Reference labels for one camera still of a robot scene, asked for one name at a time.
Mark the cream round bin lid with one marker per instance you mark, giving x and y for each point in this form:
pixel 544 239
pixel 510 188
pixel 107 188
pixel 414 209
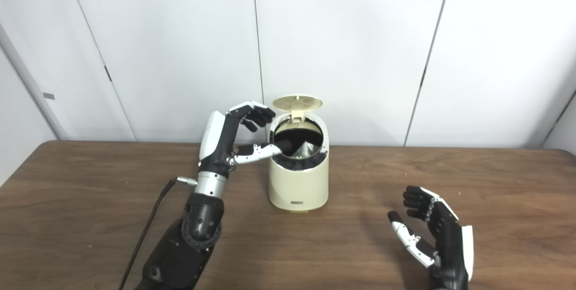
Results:
pixel 297 102

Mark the white green milk carton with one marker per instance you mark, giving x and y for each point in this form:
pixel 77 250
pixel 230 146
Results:
pixel 308 149

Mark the black panel hinge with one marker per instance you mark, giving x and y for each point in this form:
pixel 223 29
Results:
pixel 108 73

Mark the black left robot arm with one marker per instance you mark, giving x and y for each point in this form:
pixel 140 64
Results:
pixel 193 236

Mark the grey wall tag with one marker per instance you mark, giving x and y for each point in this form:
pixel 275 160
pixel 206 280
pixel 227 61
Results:
pixel 48 96

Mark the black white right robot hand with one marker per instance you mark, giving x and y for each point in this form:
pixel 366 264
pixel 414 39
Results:
pixel 447 245

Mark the cream-colored bin body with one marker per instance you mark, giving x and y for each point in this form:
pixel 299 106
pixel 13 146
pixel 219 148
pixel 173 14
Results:
pixel 298 189

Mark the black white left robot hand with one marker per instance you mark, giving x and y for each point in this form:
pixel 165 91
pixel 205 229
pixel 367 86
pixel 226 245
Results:
pixel 220 146

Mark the black bin liner bag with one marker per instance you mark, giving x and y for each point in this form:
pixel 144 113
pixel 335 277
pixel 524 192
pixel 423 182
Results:
pixel 294 135

